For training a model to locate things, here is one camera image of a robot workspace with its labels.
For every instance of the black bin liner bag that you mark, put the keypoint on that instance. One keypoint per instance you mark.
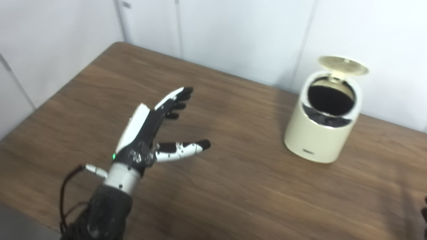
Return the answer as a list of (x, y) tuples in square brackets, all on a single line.
[(330, 102)]

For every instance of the cream-colored cylindrical bin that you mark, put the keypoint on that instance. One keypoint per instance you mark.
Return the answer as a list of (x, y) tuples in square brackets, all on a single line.
[(317, 140)]

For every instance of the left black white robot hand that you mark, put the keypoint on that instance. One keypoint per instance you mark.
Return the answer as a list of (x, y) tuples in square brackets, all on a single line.
[(139, 136)]

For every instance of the round cream bin lid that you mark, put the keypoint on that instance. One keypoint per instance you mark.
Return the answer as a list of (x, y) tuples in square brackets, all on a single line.
[(343, 66)]

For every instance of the grey wall post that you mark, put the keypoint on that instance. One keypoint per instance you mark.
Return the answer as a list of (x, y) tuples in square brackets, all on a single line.
[(117, 5)]

